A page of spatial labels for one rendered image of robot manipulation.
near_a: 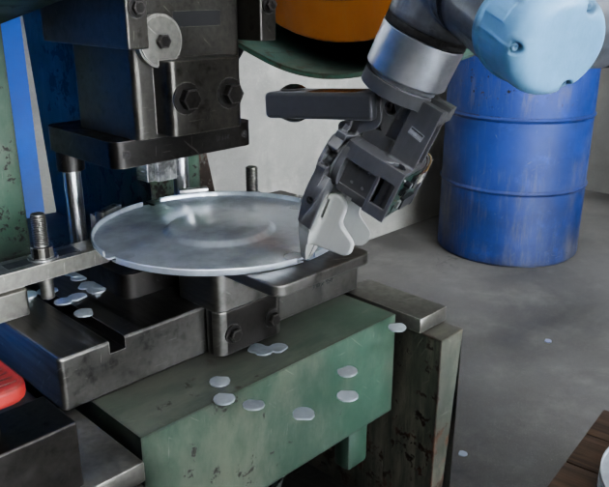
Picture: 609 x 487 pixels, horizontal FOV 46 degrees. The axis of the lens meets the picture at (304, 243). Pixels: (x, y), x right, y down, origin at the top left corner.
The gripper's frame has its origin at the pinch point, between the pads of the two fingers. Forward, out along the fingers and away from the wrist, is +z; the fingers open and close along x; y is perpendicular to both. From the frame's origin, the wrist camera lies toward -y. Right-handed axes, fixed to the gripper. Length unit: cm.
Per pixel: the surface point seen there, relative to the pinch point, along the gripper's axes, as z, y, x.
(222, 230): 5.9, -10.3, 1.8
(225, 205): 9.3, -16.3, 11.7
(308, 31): -7.4, -28.2, 40.1
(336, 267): 0.4, 4.1, 0.4
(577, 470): 31, 41, 40
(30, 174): 73, -105, 67
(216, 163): 76, -89, 132
